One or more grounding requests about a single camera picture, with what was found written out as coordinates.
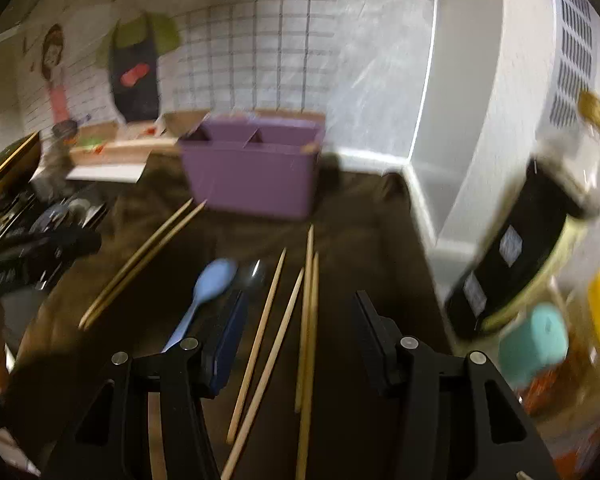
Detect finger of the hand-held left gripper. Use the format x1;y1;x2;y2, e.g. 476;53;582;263
42;230;104;275

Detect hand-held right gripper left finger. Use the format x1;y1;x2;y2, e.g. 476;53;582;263
42;289;250;480

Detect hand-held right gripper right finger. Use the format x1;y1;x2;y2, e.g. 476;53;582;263
352;290;561;480

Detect light blue plastic spoon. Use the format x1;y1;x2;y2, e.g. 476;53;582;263
161;258;240;354

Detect purple organizer box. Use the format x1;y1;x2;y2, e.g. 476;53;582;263
179;112;327;222

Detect brown cloth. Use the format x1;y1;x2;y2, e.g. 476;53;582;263
2;152;456;480

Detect teal container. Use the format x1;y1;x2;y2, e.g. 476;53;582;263
496;304;569;388

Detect orange packet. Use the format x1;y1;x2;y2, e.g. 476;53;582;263
517;332;600;461

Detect white microwave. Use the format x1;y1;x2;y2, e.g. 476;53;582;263
402;0;600;273

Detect gold sticker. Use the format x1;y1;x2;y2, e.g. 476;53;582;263
576;89;600;135

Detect gold-rimmed dark frame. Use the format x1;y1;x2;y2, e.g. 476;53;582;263
0;131;43;198

